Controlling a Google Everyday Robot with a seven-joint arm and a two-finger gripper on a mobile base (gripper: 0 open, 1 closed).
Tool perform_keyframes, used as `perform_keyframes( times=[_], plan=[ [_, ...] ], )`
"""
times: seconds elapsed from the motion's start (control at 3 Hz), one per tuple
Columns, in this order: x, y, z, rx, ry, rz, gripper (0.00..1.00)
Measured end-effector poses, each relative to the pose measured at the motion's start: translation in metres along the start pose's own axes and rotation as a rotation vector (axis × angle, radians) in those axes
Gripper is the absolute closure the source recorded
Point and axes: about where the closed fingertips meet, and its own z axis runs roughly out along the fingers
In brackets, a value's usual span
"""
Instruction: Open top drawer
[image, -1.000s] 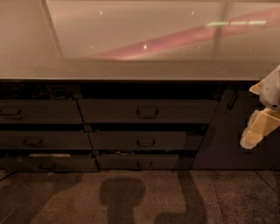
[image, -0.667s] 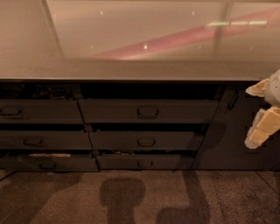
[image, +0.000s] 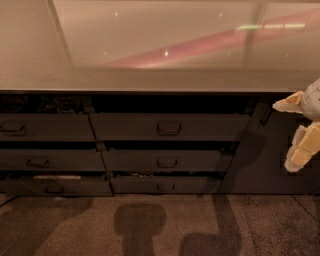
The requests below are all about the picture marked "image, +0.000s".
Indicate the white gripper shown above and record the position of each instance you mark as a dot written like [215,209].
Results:
[312,101]

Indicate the dark drawer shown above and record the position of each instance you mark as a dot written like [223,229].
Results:
[166,160]
[168,127]
[29,186]
[45,128]
[165,185]
[51,160]

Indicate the dark round item in drawer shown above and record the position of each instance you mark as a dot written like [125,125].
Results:
[67,106]

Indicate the white flat item in drawer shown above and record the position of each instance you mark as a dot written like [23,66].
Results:
[57,177]

